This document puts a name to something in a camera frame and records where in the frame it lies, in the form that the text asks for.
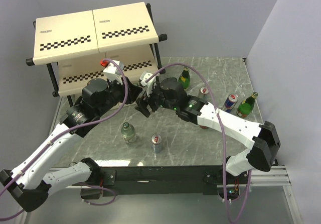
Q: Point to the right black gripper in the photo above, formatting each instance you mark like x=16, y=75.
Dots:
x=142, y=105

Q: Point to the blue energy drink can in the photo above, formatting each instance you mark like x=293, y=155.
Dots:
x=230, y=102

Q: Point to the aluminium rail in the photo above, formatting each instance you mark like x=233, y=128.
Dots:
x=277, y=176

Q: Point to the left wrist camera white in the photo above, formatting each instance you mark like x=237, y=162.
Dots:
x=110, y=71

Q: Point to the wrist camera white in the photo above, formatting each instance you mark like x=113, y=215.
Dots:
x=110, y=71
x=144, y=82

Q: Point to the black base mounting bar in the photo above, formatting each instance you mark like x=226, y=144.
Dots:
x=131, y=180

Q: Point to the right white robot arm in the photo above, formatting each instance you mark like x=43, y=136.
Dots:
x=260, y=140

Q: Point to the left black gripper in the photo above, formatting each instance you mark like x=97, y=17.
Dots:
x=133, y=91

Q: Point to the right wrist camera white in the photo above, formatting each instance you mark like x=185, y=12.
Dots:
x=144, y=82

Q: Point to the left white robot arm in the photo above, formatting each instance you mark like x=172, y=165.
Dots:
x=30, y=183

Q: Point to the beige three-tier shelf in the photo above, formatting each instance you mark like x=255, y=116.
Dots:
x=72, y=45

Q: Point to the silver energy drink can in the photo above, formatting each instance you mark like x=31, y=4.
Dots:
x=156, y=143
x=203, y=92

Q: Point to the green glass bottle right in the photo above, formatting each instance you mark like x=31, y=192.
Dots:
x=247, y=105

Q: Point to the clear soda water bottle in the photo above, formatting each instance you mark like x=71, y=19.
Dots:
x=128, y=132

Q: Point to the green glass bottle back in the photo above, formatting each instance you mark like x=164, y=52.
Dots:
x=185, y=78

